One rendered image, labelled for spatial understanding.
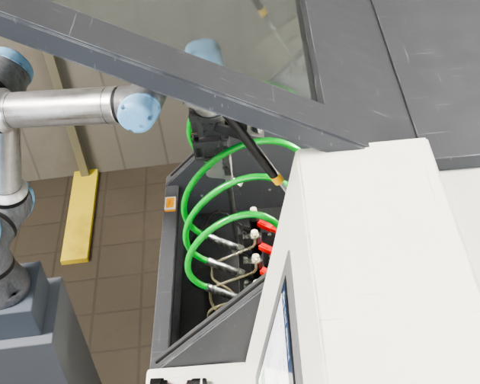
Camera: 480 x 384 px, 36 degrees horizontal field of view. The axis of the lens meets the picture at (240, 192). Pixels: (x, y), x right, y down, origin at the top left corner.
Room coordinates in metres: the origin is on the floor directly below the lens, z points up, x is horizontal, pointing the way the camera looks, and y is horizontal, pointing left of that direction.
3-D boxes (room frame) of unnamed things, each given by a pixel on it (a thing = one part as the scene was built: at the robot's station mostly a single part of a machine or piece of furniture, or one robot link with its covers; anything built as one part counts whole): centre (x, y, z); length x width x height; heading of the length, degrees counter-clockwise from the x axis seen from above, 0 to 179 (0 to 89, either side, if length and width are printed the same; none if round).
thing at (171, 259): (1.37, 0.21, 0.87); 0.62 x 0.04 x 0.16; 176
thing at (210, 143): (1.36, 0.05, 1.35); 0.09 x 0.08 x 0.12; 86
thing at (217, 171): (1.34, 0.04, 1.24); 0.06 x 0.03 x 0.09; 86
